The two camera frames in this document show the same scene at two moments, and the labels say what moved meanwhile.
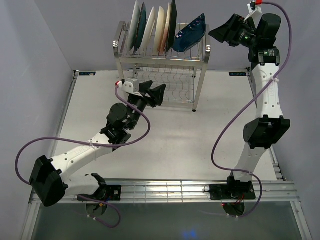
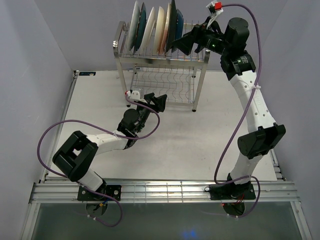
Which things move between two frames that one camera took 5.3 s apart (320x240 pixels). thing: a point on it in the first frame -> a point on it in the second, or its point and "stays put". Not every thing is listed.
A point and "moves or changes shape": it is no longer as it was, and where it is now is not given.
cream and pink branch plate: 164,38 stays put
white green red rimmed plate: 147,33 stays put
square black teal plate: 172,25 stays put
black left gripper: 158,92 -> 160,103
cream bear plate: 159,31 stays put
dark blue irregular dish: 191,35 moves or changes shape
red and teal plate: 134,26 stays put
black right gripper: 223,32 -> 185,44
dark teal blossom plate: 141,29 stays put
